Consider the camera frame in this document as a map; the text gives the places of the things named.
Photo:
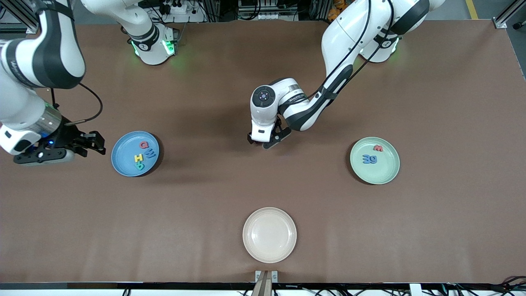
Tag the small blue letter m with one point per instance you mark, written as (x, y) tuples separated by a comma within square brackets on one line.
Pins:
[(366, 159)]

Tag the blue plate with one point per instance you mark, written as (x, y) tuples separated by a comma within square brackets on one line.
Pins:
[(125, 156)]

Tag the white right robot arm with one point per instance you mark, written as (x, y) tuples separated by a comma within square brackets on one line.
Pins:
[(41, 57)]

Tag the orange snack bags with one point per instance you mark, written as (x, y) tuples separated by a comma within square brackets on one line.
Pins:
[(337, 8)]

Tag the large blue letter M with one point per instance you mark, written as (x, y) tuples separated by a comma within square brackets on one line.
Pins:
[(151, 154)]

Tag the cream plate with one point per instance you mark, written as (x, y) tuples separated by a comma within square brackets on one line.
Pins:
[(269, 235)]

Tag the yellow letter H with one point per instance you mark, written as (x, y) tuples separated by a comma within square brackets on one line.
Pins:
[(139, 157)]

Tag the teal letter R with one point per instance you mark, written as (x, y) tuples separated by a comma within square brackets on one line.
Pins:
[(139, 166)]

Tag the green plate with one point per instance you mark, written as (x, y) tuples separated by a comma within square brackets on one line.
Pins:
[(382, 170)]

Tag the white power strip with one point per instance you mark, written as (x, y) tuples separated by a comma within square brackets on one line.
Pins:
[(176, 8)]

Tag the brown table cover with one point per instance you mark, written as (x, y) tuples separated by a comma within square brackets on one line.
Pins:
[(263, 74)]

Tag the white tag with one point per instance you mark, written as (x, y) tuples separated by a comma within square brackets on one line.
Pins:
[(415, 290)]

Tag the pink letter Q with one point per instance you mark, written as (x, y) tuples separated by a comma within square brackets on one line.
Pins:
[(144, 144)]

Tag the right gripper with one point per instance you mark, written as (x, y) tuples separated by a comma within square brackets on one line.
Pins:
[(67, 137)]

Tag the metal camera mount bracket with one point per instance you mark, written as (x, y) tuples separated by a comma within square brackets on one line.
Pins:
[(266, 279)]

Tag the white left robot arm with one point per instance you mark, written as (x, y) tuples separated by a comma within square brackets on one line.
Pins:
[(308, 107)]

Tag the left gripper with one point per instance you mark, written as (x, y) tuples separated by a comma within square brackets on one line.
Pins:
[(249, 139)]

